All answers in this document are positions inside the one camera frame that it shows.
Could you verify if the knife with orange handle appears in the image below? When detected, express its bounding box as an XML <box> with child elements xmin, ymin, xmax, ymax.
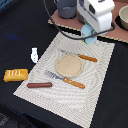
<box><xmin>59</xmin><ymin>49</ymin><xmax>98</xmax><ymax>62</ymax></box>

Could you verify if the brown sausage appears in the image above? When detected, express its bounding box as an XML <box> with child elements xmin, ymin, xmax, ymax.
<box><xmin>27</xmin><ymin>82</ymin><xmax>52</xmax><ymax>88</ymax></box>

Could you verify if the beige woven placemat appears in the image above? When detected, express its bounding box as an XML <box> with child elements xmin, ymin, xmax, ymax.
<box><xmin>14</xmin><ymin>33</ymin><xmax>114</xmax><ymax>128</ymax></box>

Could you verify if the grey cooking pot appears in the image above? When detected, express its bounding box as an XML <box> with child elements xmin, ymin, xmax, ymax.
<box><xmin>54</xmin><ymin>0</ymin><xmax>77</xmax><ymax>19</ymax></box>

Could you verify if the fork with orange handle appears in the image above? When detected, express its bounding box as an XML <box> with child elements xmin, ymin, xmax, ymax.
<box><xmin>45</xmin><ymin>70</ymin><xmax>85</xmax><ymax>89</ymax></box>

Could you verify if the round beige plate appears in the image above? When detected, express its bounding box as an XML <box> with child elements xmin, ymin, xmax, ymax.
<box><xmin>56</xmin><ymin>54</ymin><xmax>83</xmax><ymax>78</ymax></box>

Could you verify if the light blue block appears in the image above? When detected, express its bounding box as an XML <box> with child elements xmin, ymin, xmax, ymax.
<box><xmin>81</xmin><ymin>24</ymin><xmax>97</xmax><ymax>44</ymax></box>

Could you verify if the beige bowl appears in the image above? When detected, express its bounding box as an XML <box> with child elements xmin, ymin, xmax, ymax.
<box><xmin>119</xmin><ymin>5</ymin><xmax>128</xmax><ymax>30</ymax></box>

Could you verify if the pink wooden stove board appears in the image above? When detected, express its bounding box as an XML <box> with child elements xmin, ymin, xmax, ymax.
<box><xmin>52</xmin><ymin>0</ymin><xmax>128</xmax><ymax>43</ymax></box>

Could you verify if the yellow bread pastry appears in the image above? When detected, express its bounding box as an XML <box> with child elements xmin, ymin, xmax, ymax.
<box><xmin>4</xmin><ymin>69</ymin><xmax>28</xmax><ymax>82</ymax></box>

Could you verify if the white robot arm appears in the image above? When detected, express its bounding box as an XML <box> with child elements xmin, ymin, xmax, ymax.
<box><xmin>77</xmin><ymin>0</ymin><xmax>115</xmax><ymax>33</ymax></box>

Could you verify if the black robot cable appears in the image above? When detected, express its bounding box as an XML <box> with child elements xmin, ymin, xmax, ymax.
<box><xmin>42</xmin><ymin>0</ymin><xmax>116</xmax><ymax>41</ymax></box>

